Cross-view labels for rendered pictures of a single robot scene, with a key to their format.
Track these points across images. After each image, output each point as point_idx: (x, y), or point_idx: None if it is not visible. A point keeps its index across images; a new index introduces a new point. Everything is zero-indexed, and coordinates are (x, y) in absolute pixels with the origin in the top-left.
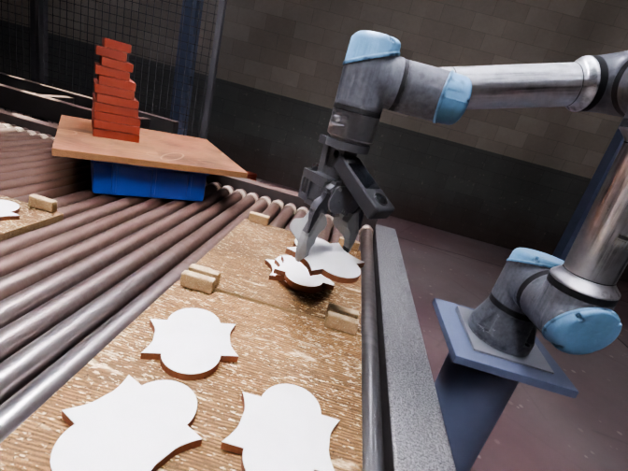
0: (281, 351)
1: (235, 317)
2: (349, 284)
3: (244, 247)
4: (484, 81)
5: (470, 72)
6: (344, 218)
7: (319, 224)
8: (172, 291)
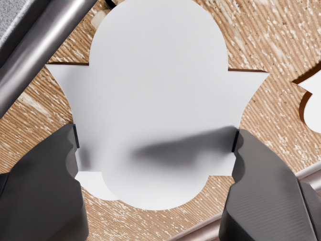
0: (274, 10)
1: (270, 104)
2: (31, 117)
3: (147, 224)
4: None
5: None
6: (78, 240)
7: (276, 208)
8: (294, 169)
